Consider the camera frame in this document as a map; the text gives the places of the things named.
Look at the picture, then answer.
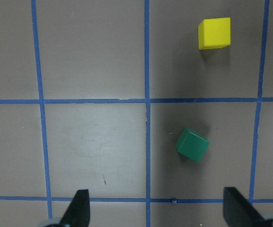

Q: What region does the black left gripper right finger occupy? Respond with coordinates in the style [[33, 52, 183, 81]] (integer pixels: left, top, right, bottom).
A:
[[223, 187, 271, 227]]

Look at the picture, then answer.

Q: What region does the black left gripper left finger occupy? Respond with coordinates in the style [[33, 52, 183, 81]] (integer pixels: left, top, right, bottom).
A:
[[60, 189, 90, 227]]

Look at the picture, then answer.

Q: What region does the green wooden block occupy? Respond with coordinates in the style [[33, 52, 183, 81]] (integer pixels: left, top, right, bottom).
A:
[[175, 127, 210, 163]]

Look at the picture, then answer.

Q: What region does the yellow wooden block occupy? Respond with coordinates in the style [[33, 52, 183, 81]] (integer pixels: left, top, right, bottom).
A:
[[198, 17, 231, 50]]

